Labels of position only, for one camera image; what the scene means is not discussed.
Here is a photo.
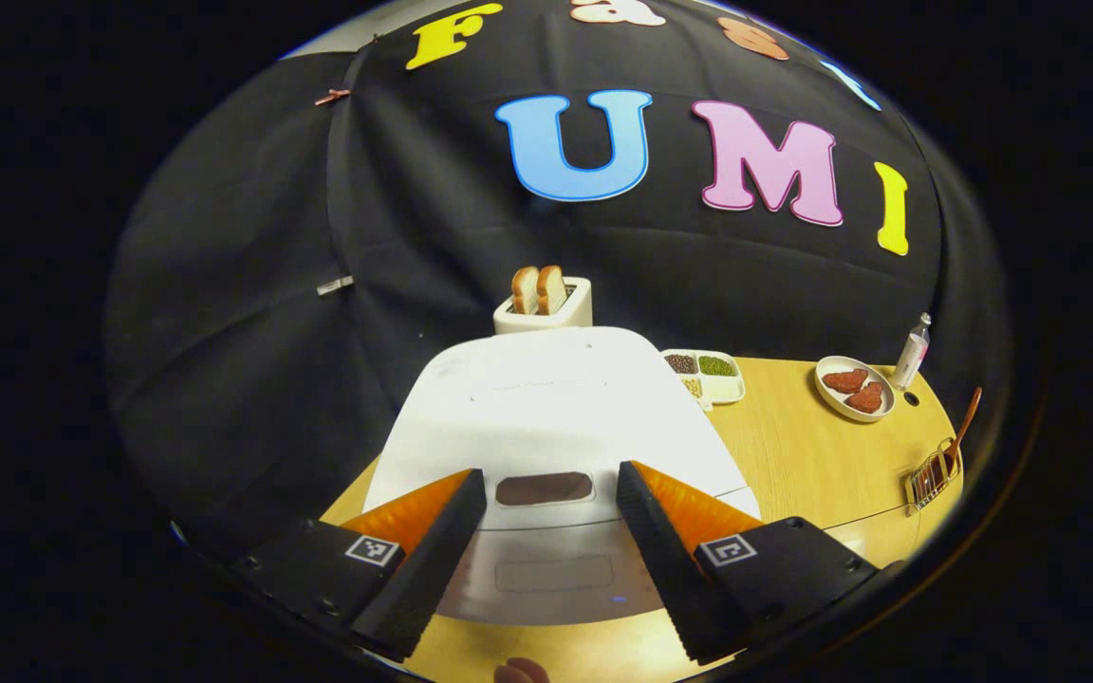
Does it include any small bottle with pink label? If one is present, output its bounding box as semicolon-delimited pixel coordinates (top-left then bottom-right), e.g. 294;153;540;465
891;313;933;391

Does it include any white divided grain dish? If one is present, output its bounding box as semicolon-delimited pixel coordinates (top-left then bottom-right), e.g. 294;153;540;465
660;349;747;411

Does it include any white toaster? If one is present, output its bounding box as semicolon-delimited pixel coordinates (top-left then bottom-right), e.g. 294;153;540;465
492;276;594;336

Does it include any white rice cooker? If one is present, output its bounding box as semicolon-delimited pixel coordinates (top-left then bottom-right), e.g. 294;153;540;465
361;325;764;627

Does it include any brown wooden spoon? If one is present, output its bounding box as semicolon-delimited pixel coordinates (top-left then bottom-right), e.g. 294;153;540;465
940;386;984;475

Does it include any black backdrop cloth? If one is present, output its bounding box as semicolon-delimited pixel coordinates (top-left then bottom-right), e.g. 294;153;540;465
105;0;1012;561

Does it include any white round plate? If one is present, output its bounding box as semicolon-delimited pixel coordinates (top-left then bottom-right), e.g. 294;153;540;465
814;356;897;423

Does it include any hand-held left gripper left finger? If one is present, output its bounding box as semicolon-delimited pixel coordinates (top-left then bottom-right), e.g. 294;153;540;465
229;468;489;663

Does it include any wire chopstick holder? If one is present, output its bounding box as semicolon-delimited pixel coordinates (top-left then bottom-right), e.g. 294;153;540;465
905;438;963;513

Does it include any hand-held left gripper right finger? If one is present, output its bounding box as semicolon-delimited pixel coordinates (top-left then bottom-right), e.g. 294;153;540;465
616;461;889;665

